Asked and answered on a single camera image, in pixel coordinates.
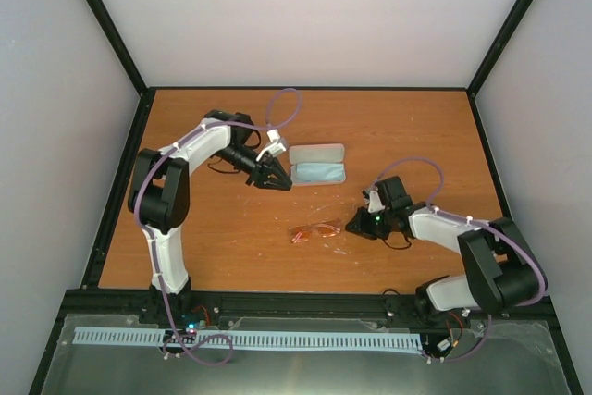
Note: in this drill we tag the black enclosure frame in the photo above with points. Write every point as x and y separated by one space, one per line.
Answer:
46 374

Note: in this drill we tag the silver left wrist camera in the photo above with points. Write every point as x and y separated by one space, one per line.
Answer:
276 146

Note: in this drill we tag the light blue cleaning cloth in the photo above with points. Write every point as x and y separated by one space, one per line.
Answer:
320 172

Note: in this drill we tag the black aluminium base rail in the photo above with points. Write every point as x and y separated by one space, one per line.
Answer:
218 309

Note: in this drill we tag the orange sunglasses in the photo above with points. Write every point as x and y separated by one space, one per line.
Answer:
326 229

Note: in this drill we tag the pink sunglasses case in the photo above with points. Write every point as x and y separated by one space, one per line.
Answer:
315 153

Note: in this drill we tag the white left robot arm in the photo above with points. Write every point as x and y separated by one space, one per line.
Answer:
160 196

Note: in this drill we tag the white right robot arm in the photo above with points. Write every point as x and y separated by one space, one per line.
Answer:
499 268

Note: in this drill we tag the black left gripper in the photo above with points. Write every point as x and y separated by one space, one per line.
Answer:
262 168

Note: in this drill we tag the light blue cable duct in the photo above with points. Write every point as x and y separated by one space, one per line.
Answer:
261 341

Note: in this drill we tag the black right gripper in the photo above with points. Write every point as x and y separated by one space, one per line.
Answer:
361 227

